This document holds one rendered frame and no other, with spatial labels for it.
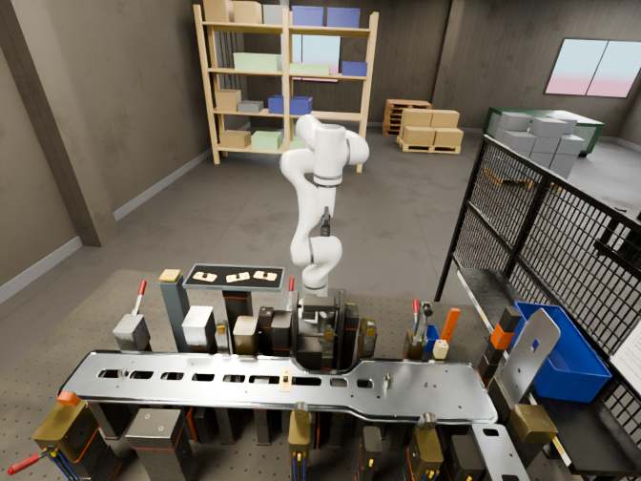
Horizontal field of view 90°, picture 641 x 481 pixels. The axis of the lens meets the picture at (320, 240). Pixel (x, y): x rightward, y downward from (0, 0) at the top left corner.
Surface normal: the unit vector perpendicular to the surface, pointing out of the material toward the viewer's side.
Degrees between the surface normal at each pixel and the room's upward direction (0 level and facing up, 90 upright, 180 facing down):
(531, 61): 90
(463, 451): 0
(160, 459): 90
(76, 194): 90
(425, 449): 0
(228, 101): 90
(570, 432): 0
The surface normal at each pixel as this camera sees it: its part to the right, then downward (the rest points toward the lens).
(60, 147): -0.11, 0.51
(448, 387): 0.04, -0.85
